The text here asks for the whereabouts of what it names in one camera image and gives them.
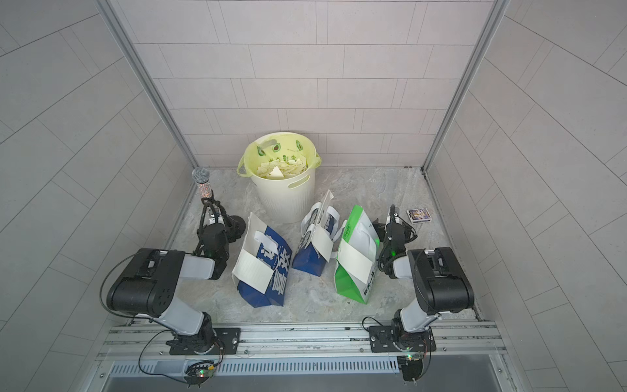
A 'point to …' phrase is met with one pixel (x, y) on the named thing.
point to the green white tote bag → (357, 256)
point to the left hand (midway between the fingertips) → (226, 218)
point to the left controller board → (197, 374)
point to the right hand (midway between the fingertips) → (390, 217)
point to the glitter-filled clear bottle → (201, 175)
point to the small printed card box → (419, 216)
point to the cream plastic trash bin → (283, 201)
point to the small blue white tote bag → (319, 225)
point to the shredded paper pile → (278, 168)
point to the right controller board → (411, 366)
